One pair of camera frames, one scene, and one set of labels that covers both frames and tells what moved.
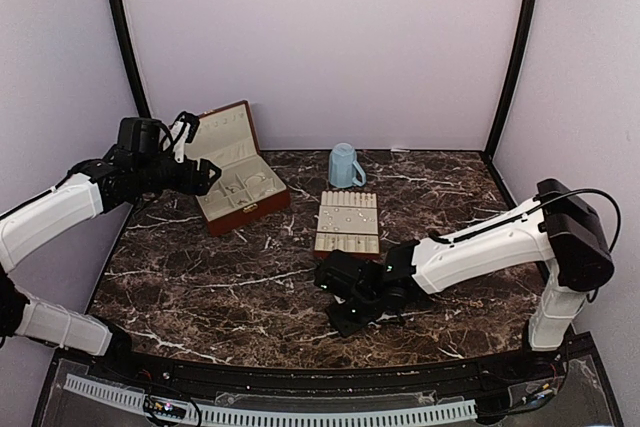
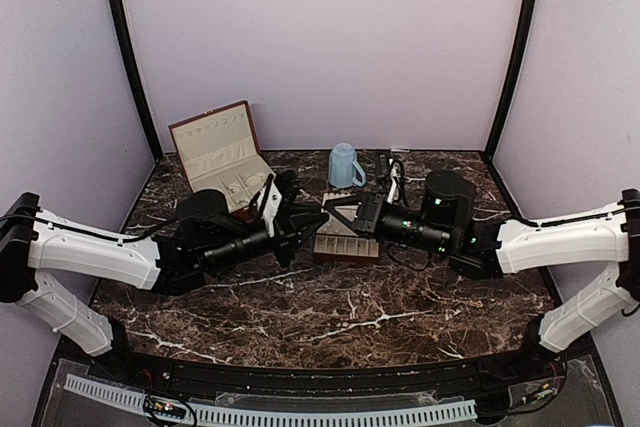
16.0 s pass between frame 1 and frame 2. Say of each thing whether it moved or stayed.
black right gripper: moved
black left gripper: moved
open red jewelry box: stayed
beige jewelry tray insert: stayed
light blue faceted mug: stayed
